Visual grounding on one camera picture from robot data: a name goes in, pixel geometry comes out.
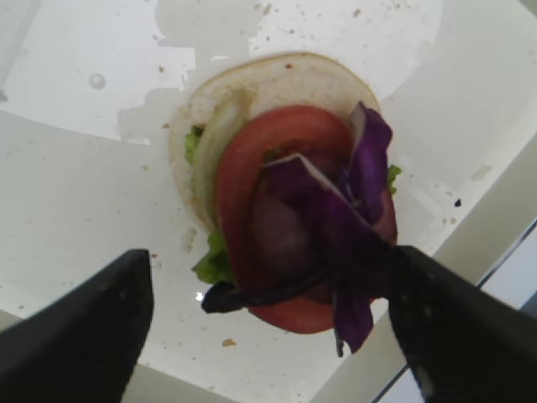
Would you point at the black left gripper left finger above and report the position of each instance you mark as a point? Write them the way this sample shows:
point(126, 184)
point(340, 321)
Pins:
point(83, 347)

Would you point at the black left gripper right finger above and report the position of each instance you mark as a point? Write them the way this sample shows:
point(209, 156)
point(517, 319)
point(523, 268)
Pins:
point(461, 344)

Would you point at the purple cabbage piece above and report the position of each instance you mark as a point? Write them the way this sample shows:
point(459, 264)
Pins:
point(335, 210)

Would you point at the lettuce under tomato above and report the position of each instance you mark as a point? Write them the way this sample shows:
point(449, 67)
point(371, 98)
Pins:
point(215, 266)

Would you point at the pink meat patty slice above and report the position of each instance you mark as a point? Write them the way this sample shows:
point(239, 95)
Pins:
point(281, 243)

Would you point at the tomato slice on bun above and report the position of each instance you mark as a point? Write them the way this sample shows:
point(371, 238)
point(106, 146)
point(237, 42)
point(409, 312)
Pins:
point(268, 138)

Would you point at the silver metal tray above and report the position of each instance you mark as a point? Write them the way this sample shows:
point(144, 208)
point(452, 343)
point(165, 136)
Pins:
point(88, 92)

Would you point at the bottom bun on tray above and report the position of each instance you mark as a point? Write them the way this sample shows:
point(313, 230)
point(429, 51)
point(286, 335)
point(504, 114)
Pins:
point(218, 109)

